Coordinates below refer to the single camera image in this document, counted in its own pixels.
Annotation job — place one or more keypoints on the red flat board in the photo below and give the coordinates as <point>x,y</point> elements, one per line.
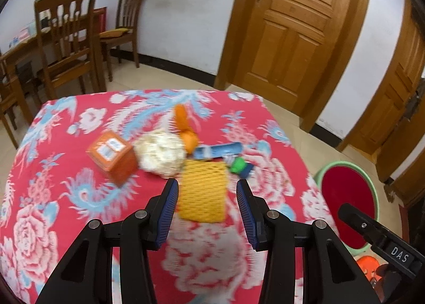
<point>99,20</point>

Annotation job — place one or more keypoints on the white foam net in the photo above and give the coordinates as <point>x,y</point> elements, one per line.
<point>159,153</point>

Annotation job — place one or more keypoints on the green blue small toy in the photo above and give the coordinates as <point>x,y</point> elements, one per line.
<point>242,167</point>

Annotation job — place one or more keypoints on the blue tube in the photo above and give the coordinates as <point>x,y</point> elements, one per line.
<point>217,151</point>

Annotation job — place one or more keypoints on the wooden chair with cushion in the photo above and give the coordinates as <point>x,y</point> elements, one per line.
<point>128,5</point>

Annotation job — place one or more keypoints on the orange plastic stool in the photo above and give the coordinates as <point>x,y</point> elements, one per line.
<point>367,264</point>

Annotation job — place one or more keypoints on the dark wooden chair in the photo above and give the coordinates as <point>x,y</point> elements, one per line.
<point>10,98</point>

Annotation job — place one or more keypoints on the green basin with red inside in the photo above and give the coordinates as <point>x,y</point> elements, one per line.
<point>345,191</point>

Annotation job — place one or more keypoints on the small yellow foam fruit net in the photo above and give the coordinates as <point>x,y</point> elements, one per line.
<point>202,191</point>

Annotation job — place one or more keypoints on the wooden door panel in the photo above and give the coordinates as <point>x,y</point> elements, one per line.
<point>411,189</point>

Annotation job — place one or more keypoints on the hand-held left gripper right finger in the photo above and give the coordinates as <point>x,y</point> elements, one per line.
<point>249,214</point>

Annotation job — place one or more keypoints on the pile of pale packets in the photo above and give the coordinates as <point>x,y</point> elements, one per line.
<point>23,33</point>

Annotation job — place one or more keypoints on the yellow seat cushion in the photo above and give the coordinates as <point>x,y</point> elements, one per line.
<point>113,33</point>

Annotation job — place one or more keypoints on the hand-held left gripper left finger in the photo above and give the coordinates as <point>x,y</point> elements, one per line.
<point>167,214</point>

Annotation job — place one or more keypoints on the tall wooden dining chair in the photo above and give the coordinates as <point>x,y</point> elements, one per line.
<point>66,71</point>

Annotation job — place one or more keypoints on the wooden dining table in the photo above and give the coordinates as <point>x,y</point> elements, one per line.
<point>20,53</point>

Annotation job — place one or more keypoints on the red floral tablecloth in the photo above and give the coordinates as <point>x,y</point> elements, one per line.
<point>66,144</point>

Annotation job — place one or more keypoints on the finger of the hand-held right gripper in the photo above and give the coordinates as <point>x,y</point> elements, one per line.
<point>357,219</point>

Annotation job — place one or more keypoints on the open wooden panel door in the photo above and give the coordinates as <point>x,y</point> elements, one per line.
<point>388,98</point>

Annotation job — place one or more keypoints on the small orange box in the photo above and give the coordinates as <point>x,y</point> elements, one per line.
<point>113,154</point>

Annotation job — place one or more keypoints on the closed wooden panel door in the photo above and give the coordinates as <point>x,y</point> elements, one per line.
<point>292,41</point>

